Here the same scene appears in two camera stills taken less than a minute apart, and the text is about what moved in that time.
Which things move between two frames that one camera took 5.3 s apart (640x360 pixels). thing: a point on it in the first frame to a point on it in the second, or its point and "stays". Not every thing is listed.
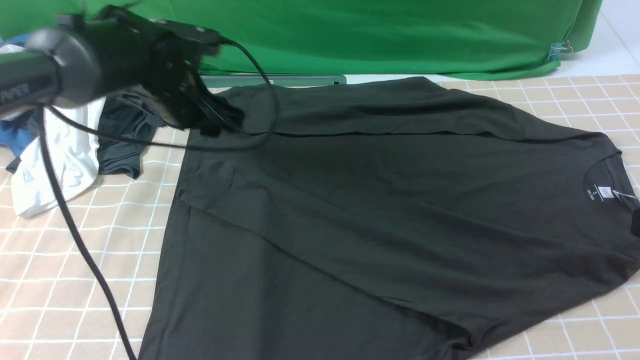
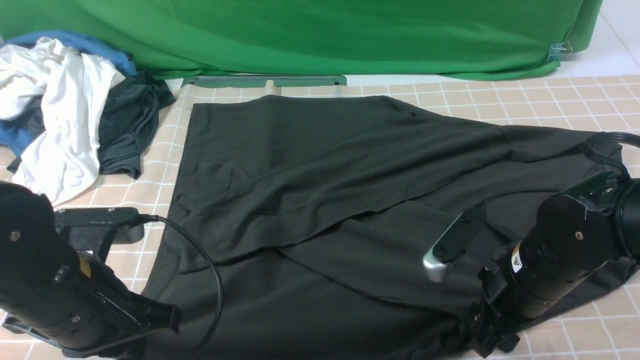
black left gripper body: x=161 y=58 to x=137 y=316
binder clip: x=557 y=49 stays
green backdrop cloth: x=476 y=40 stays
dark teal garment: x=129 y=114 stays
